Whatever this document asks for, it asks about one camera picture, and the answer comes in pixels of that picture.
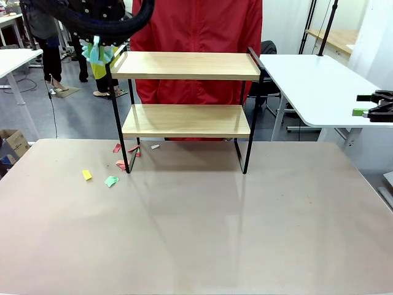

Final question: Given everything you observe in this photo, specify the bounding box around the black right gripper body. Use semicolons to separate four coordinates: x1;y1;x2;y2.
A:
368;89;393;123

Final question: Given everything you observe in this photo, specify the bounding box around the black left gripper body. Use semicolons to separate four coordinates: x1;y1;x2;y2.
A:
69;0;128;25

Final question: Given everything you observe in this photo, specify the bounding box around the teal microfiber duster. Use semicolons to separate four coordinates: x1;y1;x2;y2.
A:
80;35;117;67

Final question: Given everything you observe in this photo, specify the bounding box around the two-tier wooden shelf rack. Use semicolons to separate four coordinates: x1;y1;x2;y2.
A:
104;44;267;175

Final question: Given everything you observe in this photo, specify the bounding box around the large white side table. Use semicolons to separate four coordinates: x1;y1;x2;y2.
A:
260;53;393;151

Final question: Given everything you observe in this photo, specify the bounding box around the person in yellow apron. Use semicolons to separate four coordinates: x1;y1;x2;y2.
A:
70;35;123;100

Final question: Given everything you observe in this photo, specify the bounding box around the person in grey top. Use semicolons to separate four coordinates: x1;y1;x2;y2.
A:
20;0;71;93

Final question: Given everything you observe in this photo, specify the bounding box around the wooden top back table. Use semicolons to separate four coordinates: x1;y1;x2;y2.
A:
305;29;360;56

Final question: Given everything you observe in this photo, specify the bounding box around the grey metal stand base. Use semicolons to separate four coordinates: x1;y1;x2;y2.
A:
376;171;393;213

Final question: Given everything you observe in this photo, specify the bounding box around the black pole stand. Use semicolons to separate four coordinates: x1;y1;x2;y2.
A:
317;0;339;57

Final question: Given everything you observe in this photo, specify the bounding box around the beige floor mat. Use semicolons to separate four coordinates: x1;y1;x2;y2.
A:
50;85;81;99

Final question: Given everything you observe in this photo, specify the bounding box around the black tripod stand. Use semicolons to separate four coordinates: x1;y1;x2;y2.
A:
299;0;317;55

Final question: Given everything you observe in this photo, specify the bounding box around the white back desk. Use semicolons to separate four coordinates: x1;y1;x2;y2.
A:
0;12;25;50

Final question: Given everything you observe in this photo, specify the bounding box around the white height-adjustable desk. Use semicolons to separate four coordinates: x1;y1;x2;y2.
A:
0;47;44;141

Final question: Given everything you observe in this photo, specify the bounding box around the person in red jacket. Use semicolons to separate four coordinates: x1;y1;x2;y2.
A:
128;0;264;142

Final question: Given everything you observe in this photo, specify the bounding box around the black office chair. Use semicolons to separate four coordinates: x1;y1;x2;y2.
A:
249;39;295;133

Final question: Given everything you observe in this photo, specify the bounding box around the cardboard box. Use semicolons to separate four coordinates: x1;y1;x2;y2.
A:
0;128;31;169

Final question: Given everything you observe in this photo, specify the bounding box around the thin black floor cable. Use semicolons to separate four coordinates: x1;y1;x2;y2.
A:
44;78;59;138

